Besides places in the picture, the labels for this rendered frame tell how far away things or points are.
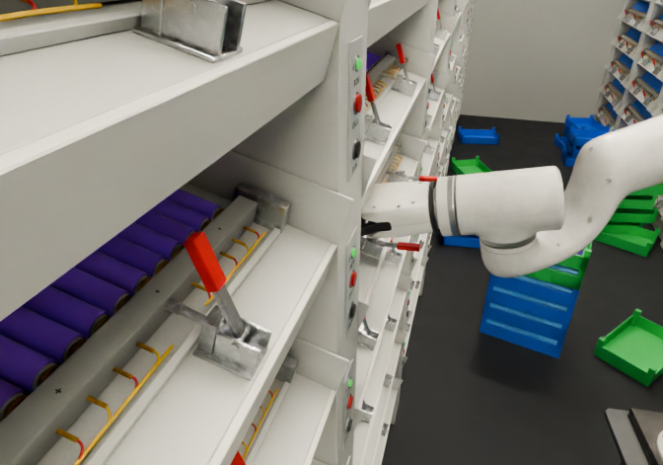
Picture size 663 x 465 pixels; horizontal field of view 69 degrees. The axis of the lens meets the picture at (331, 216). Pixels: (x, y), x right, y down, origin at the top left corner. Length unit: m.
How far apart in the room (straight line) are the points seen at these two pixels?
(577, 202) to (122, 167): 0.66
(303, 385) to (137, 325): 0.29
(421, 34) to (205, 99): 0.90
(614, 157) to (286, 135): 0.46
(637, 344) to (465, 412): 0.82
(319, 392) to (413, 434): 1.16
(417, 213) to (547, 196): 0.16
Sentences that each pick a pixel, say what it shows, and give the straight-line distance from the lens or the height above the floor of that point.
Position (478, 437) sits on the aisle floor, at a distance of 1.74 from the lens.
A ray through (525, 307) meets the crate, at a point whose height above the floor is 0.18.
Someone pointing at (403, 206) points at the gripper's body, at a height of 1.04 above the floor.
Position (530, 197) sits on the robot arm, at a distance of 0.65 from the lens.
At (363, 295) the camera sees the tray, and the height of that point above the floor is 0.92.
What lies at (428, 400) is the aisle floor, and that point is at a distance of 1.80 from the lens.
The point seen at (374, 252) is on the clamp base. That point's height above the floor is 0.93.
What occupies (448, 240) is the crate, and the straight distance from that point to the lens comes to 2.59.
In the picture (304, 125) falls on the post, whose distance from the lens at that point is 0.40.
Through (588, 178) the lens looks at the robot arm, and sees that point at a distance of 0.74.
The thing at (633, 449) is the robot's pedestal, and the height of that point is 0.28.
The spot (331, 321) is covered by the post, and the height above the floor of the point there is 1.02.
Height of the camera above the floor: 1.34
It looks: 29 degrees down
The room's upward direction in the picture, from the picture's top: straight up
